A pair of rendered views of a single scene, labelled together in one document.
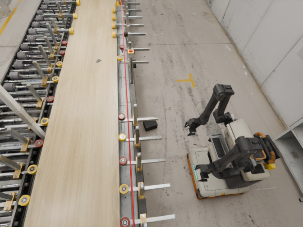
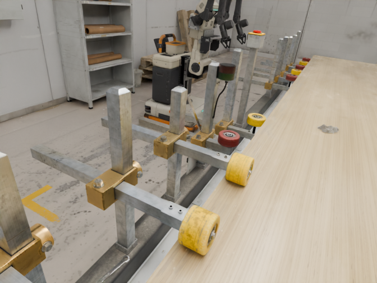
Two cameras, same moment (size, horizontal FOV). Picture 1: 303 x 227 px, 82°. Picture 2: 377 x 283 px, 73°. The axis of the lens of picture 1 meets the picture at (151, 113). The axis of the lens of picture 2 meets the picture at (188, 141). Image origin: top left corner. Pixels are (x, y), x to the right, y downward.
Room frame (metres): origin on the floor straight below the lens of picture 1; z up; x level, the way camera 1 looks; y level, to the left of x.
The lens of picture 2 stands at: (3.02, 0.98, 1.33)
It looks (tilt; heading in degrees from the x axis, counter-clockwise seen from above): 28 degrees down; 219
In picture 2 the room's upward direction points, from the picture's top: 5 degrees clockwise
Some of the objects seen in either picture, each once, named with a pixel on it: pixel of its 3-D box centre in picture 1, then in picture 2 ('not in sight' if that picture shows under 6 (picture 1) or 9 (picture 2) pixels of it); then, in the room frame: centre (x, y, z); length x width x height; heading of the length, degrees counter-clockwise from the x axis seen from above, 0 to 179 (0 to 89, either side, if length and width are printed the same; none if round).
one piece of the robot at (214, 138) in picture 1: (220, 148); (209, 41); (0.73, -0.70, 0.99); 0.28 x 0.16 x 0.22; 13
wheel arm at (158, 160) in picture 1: (143, 161); (276, 72); (0.58, 0.02, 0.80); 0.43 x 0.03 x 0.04; 103
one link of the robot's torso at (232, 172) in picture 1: (221, 164); (198, 68); (0.70, -0.83, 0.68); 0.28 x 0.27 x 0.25; 13
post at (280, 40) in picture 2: (135, 118); (273, 70); (1.02, 0.17, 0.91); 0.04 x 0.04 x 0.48; 13
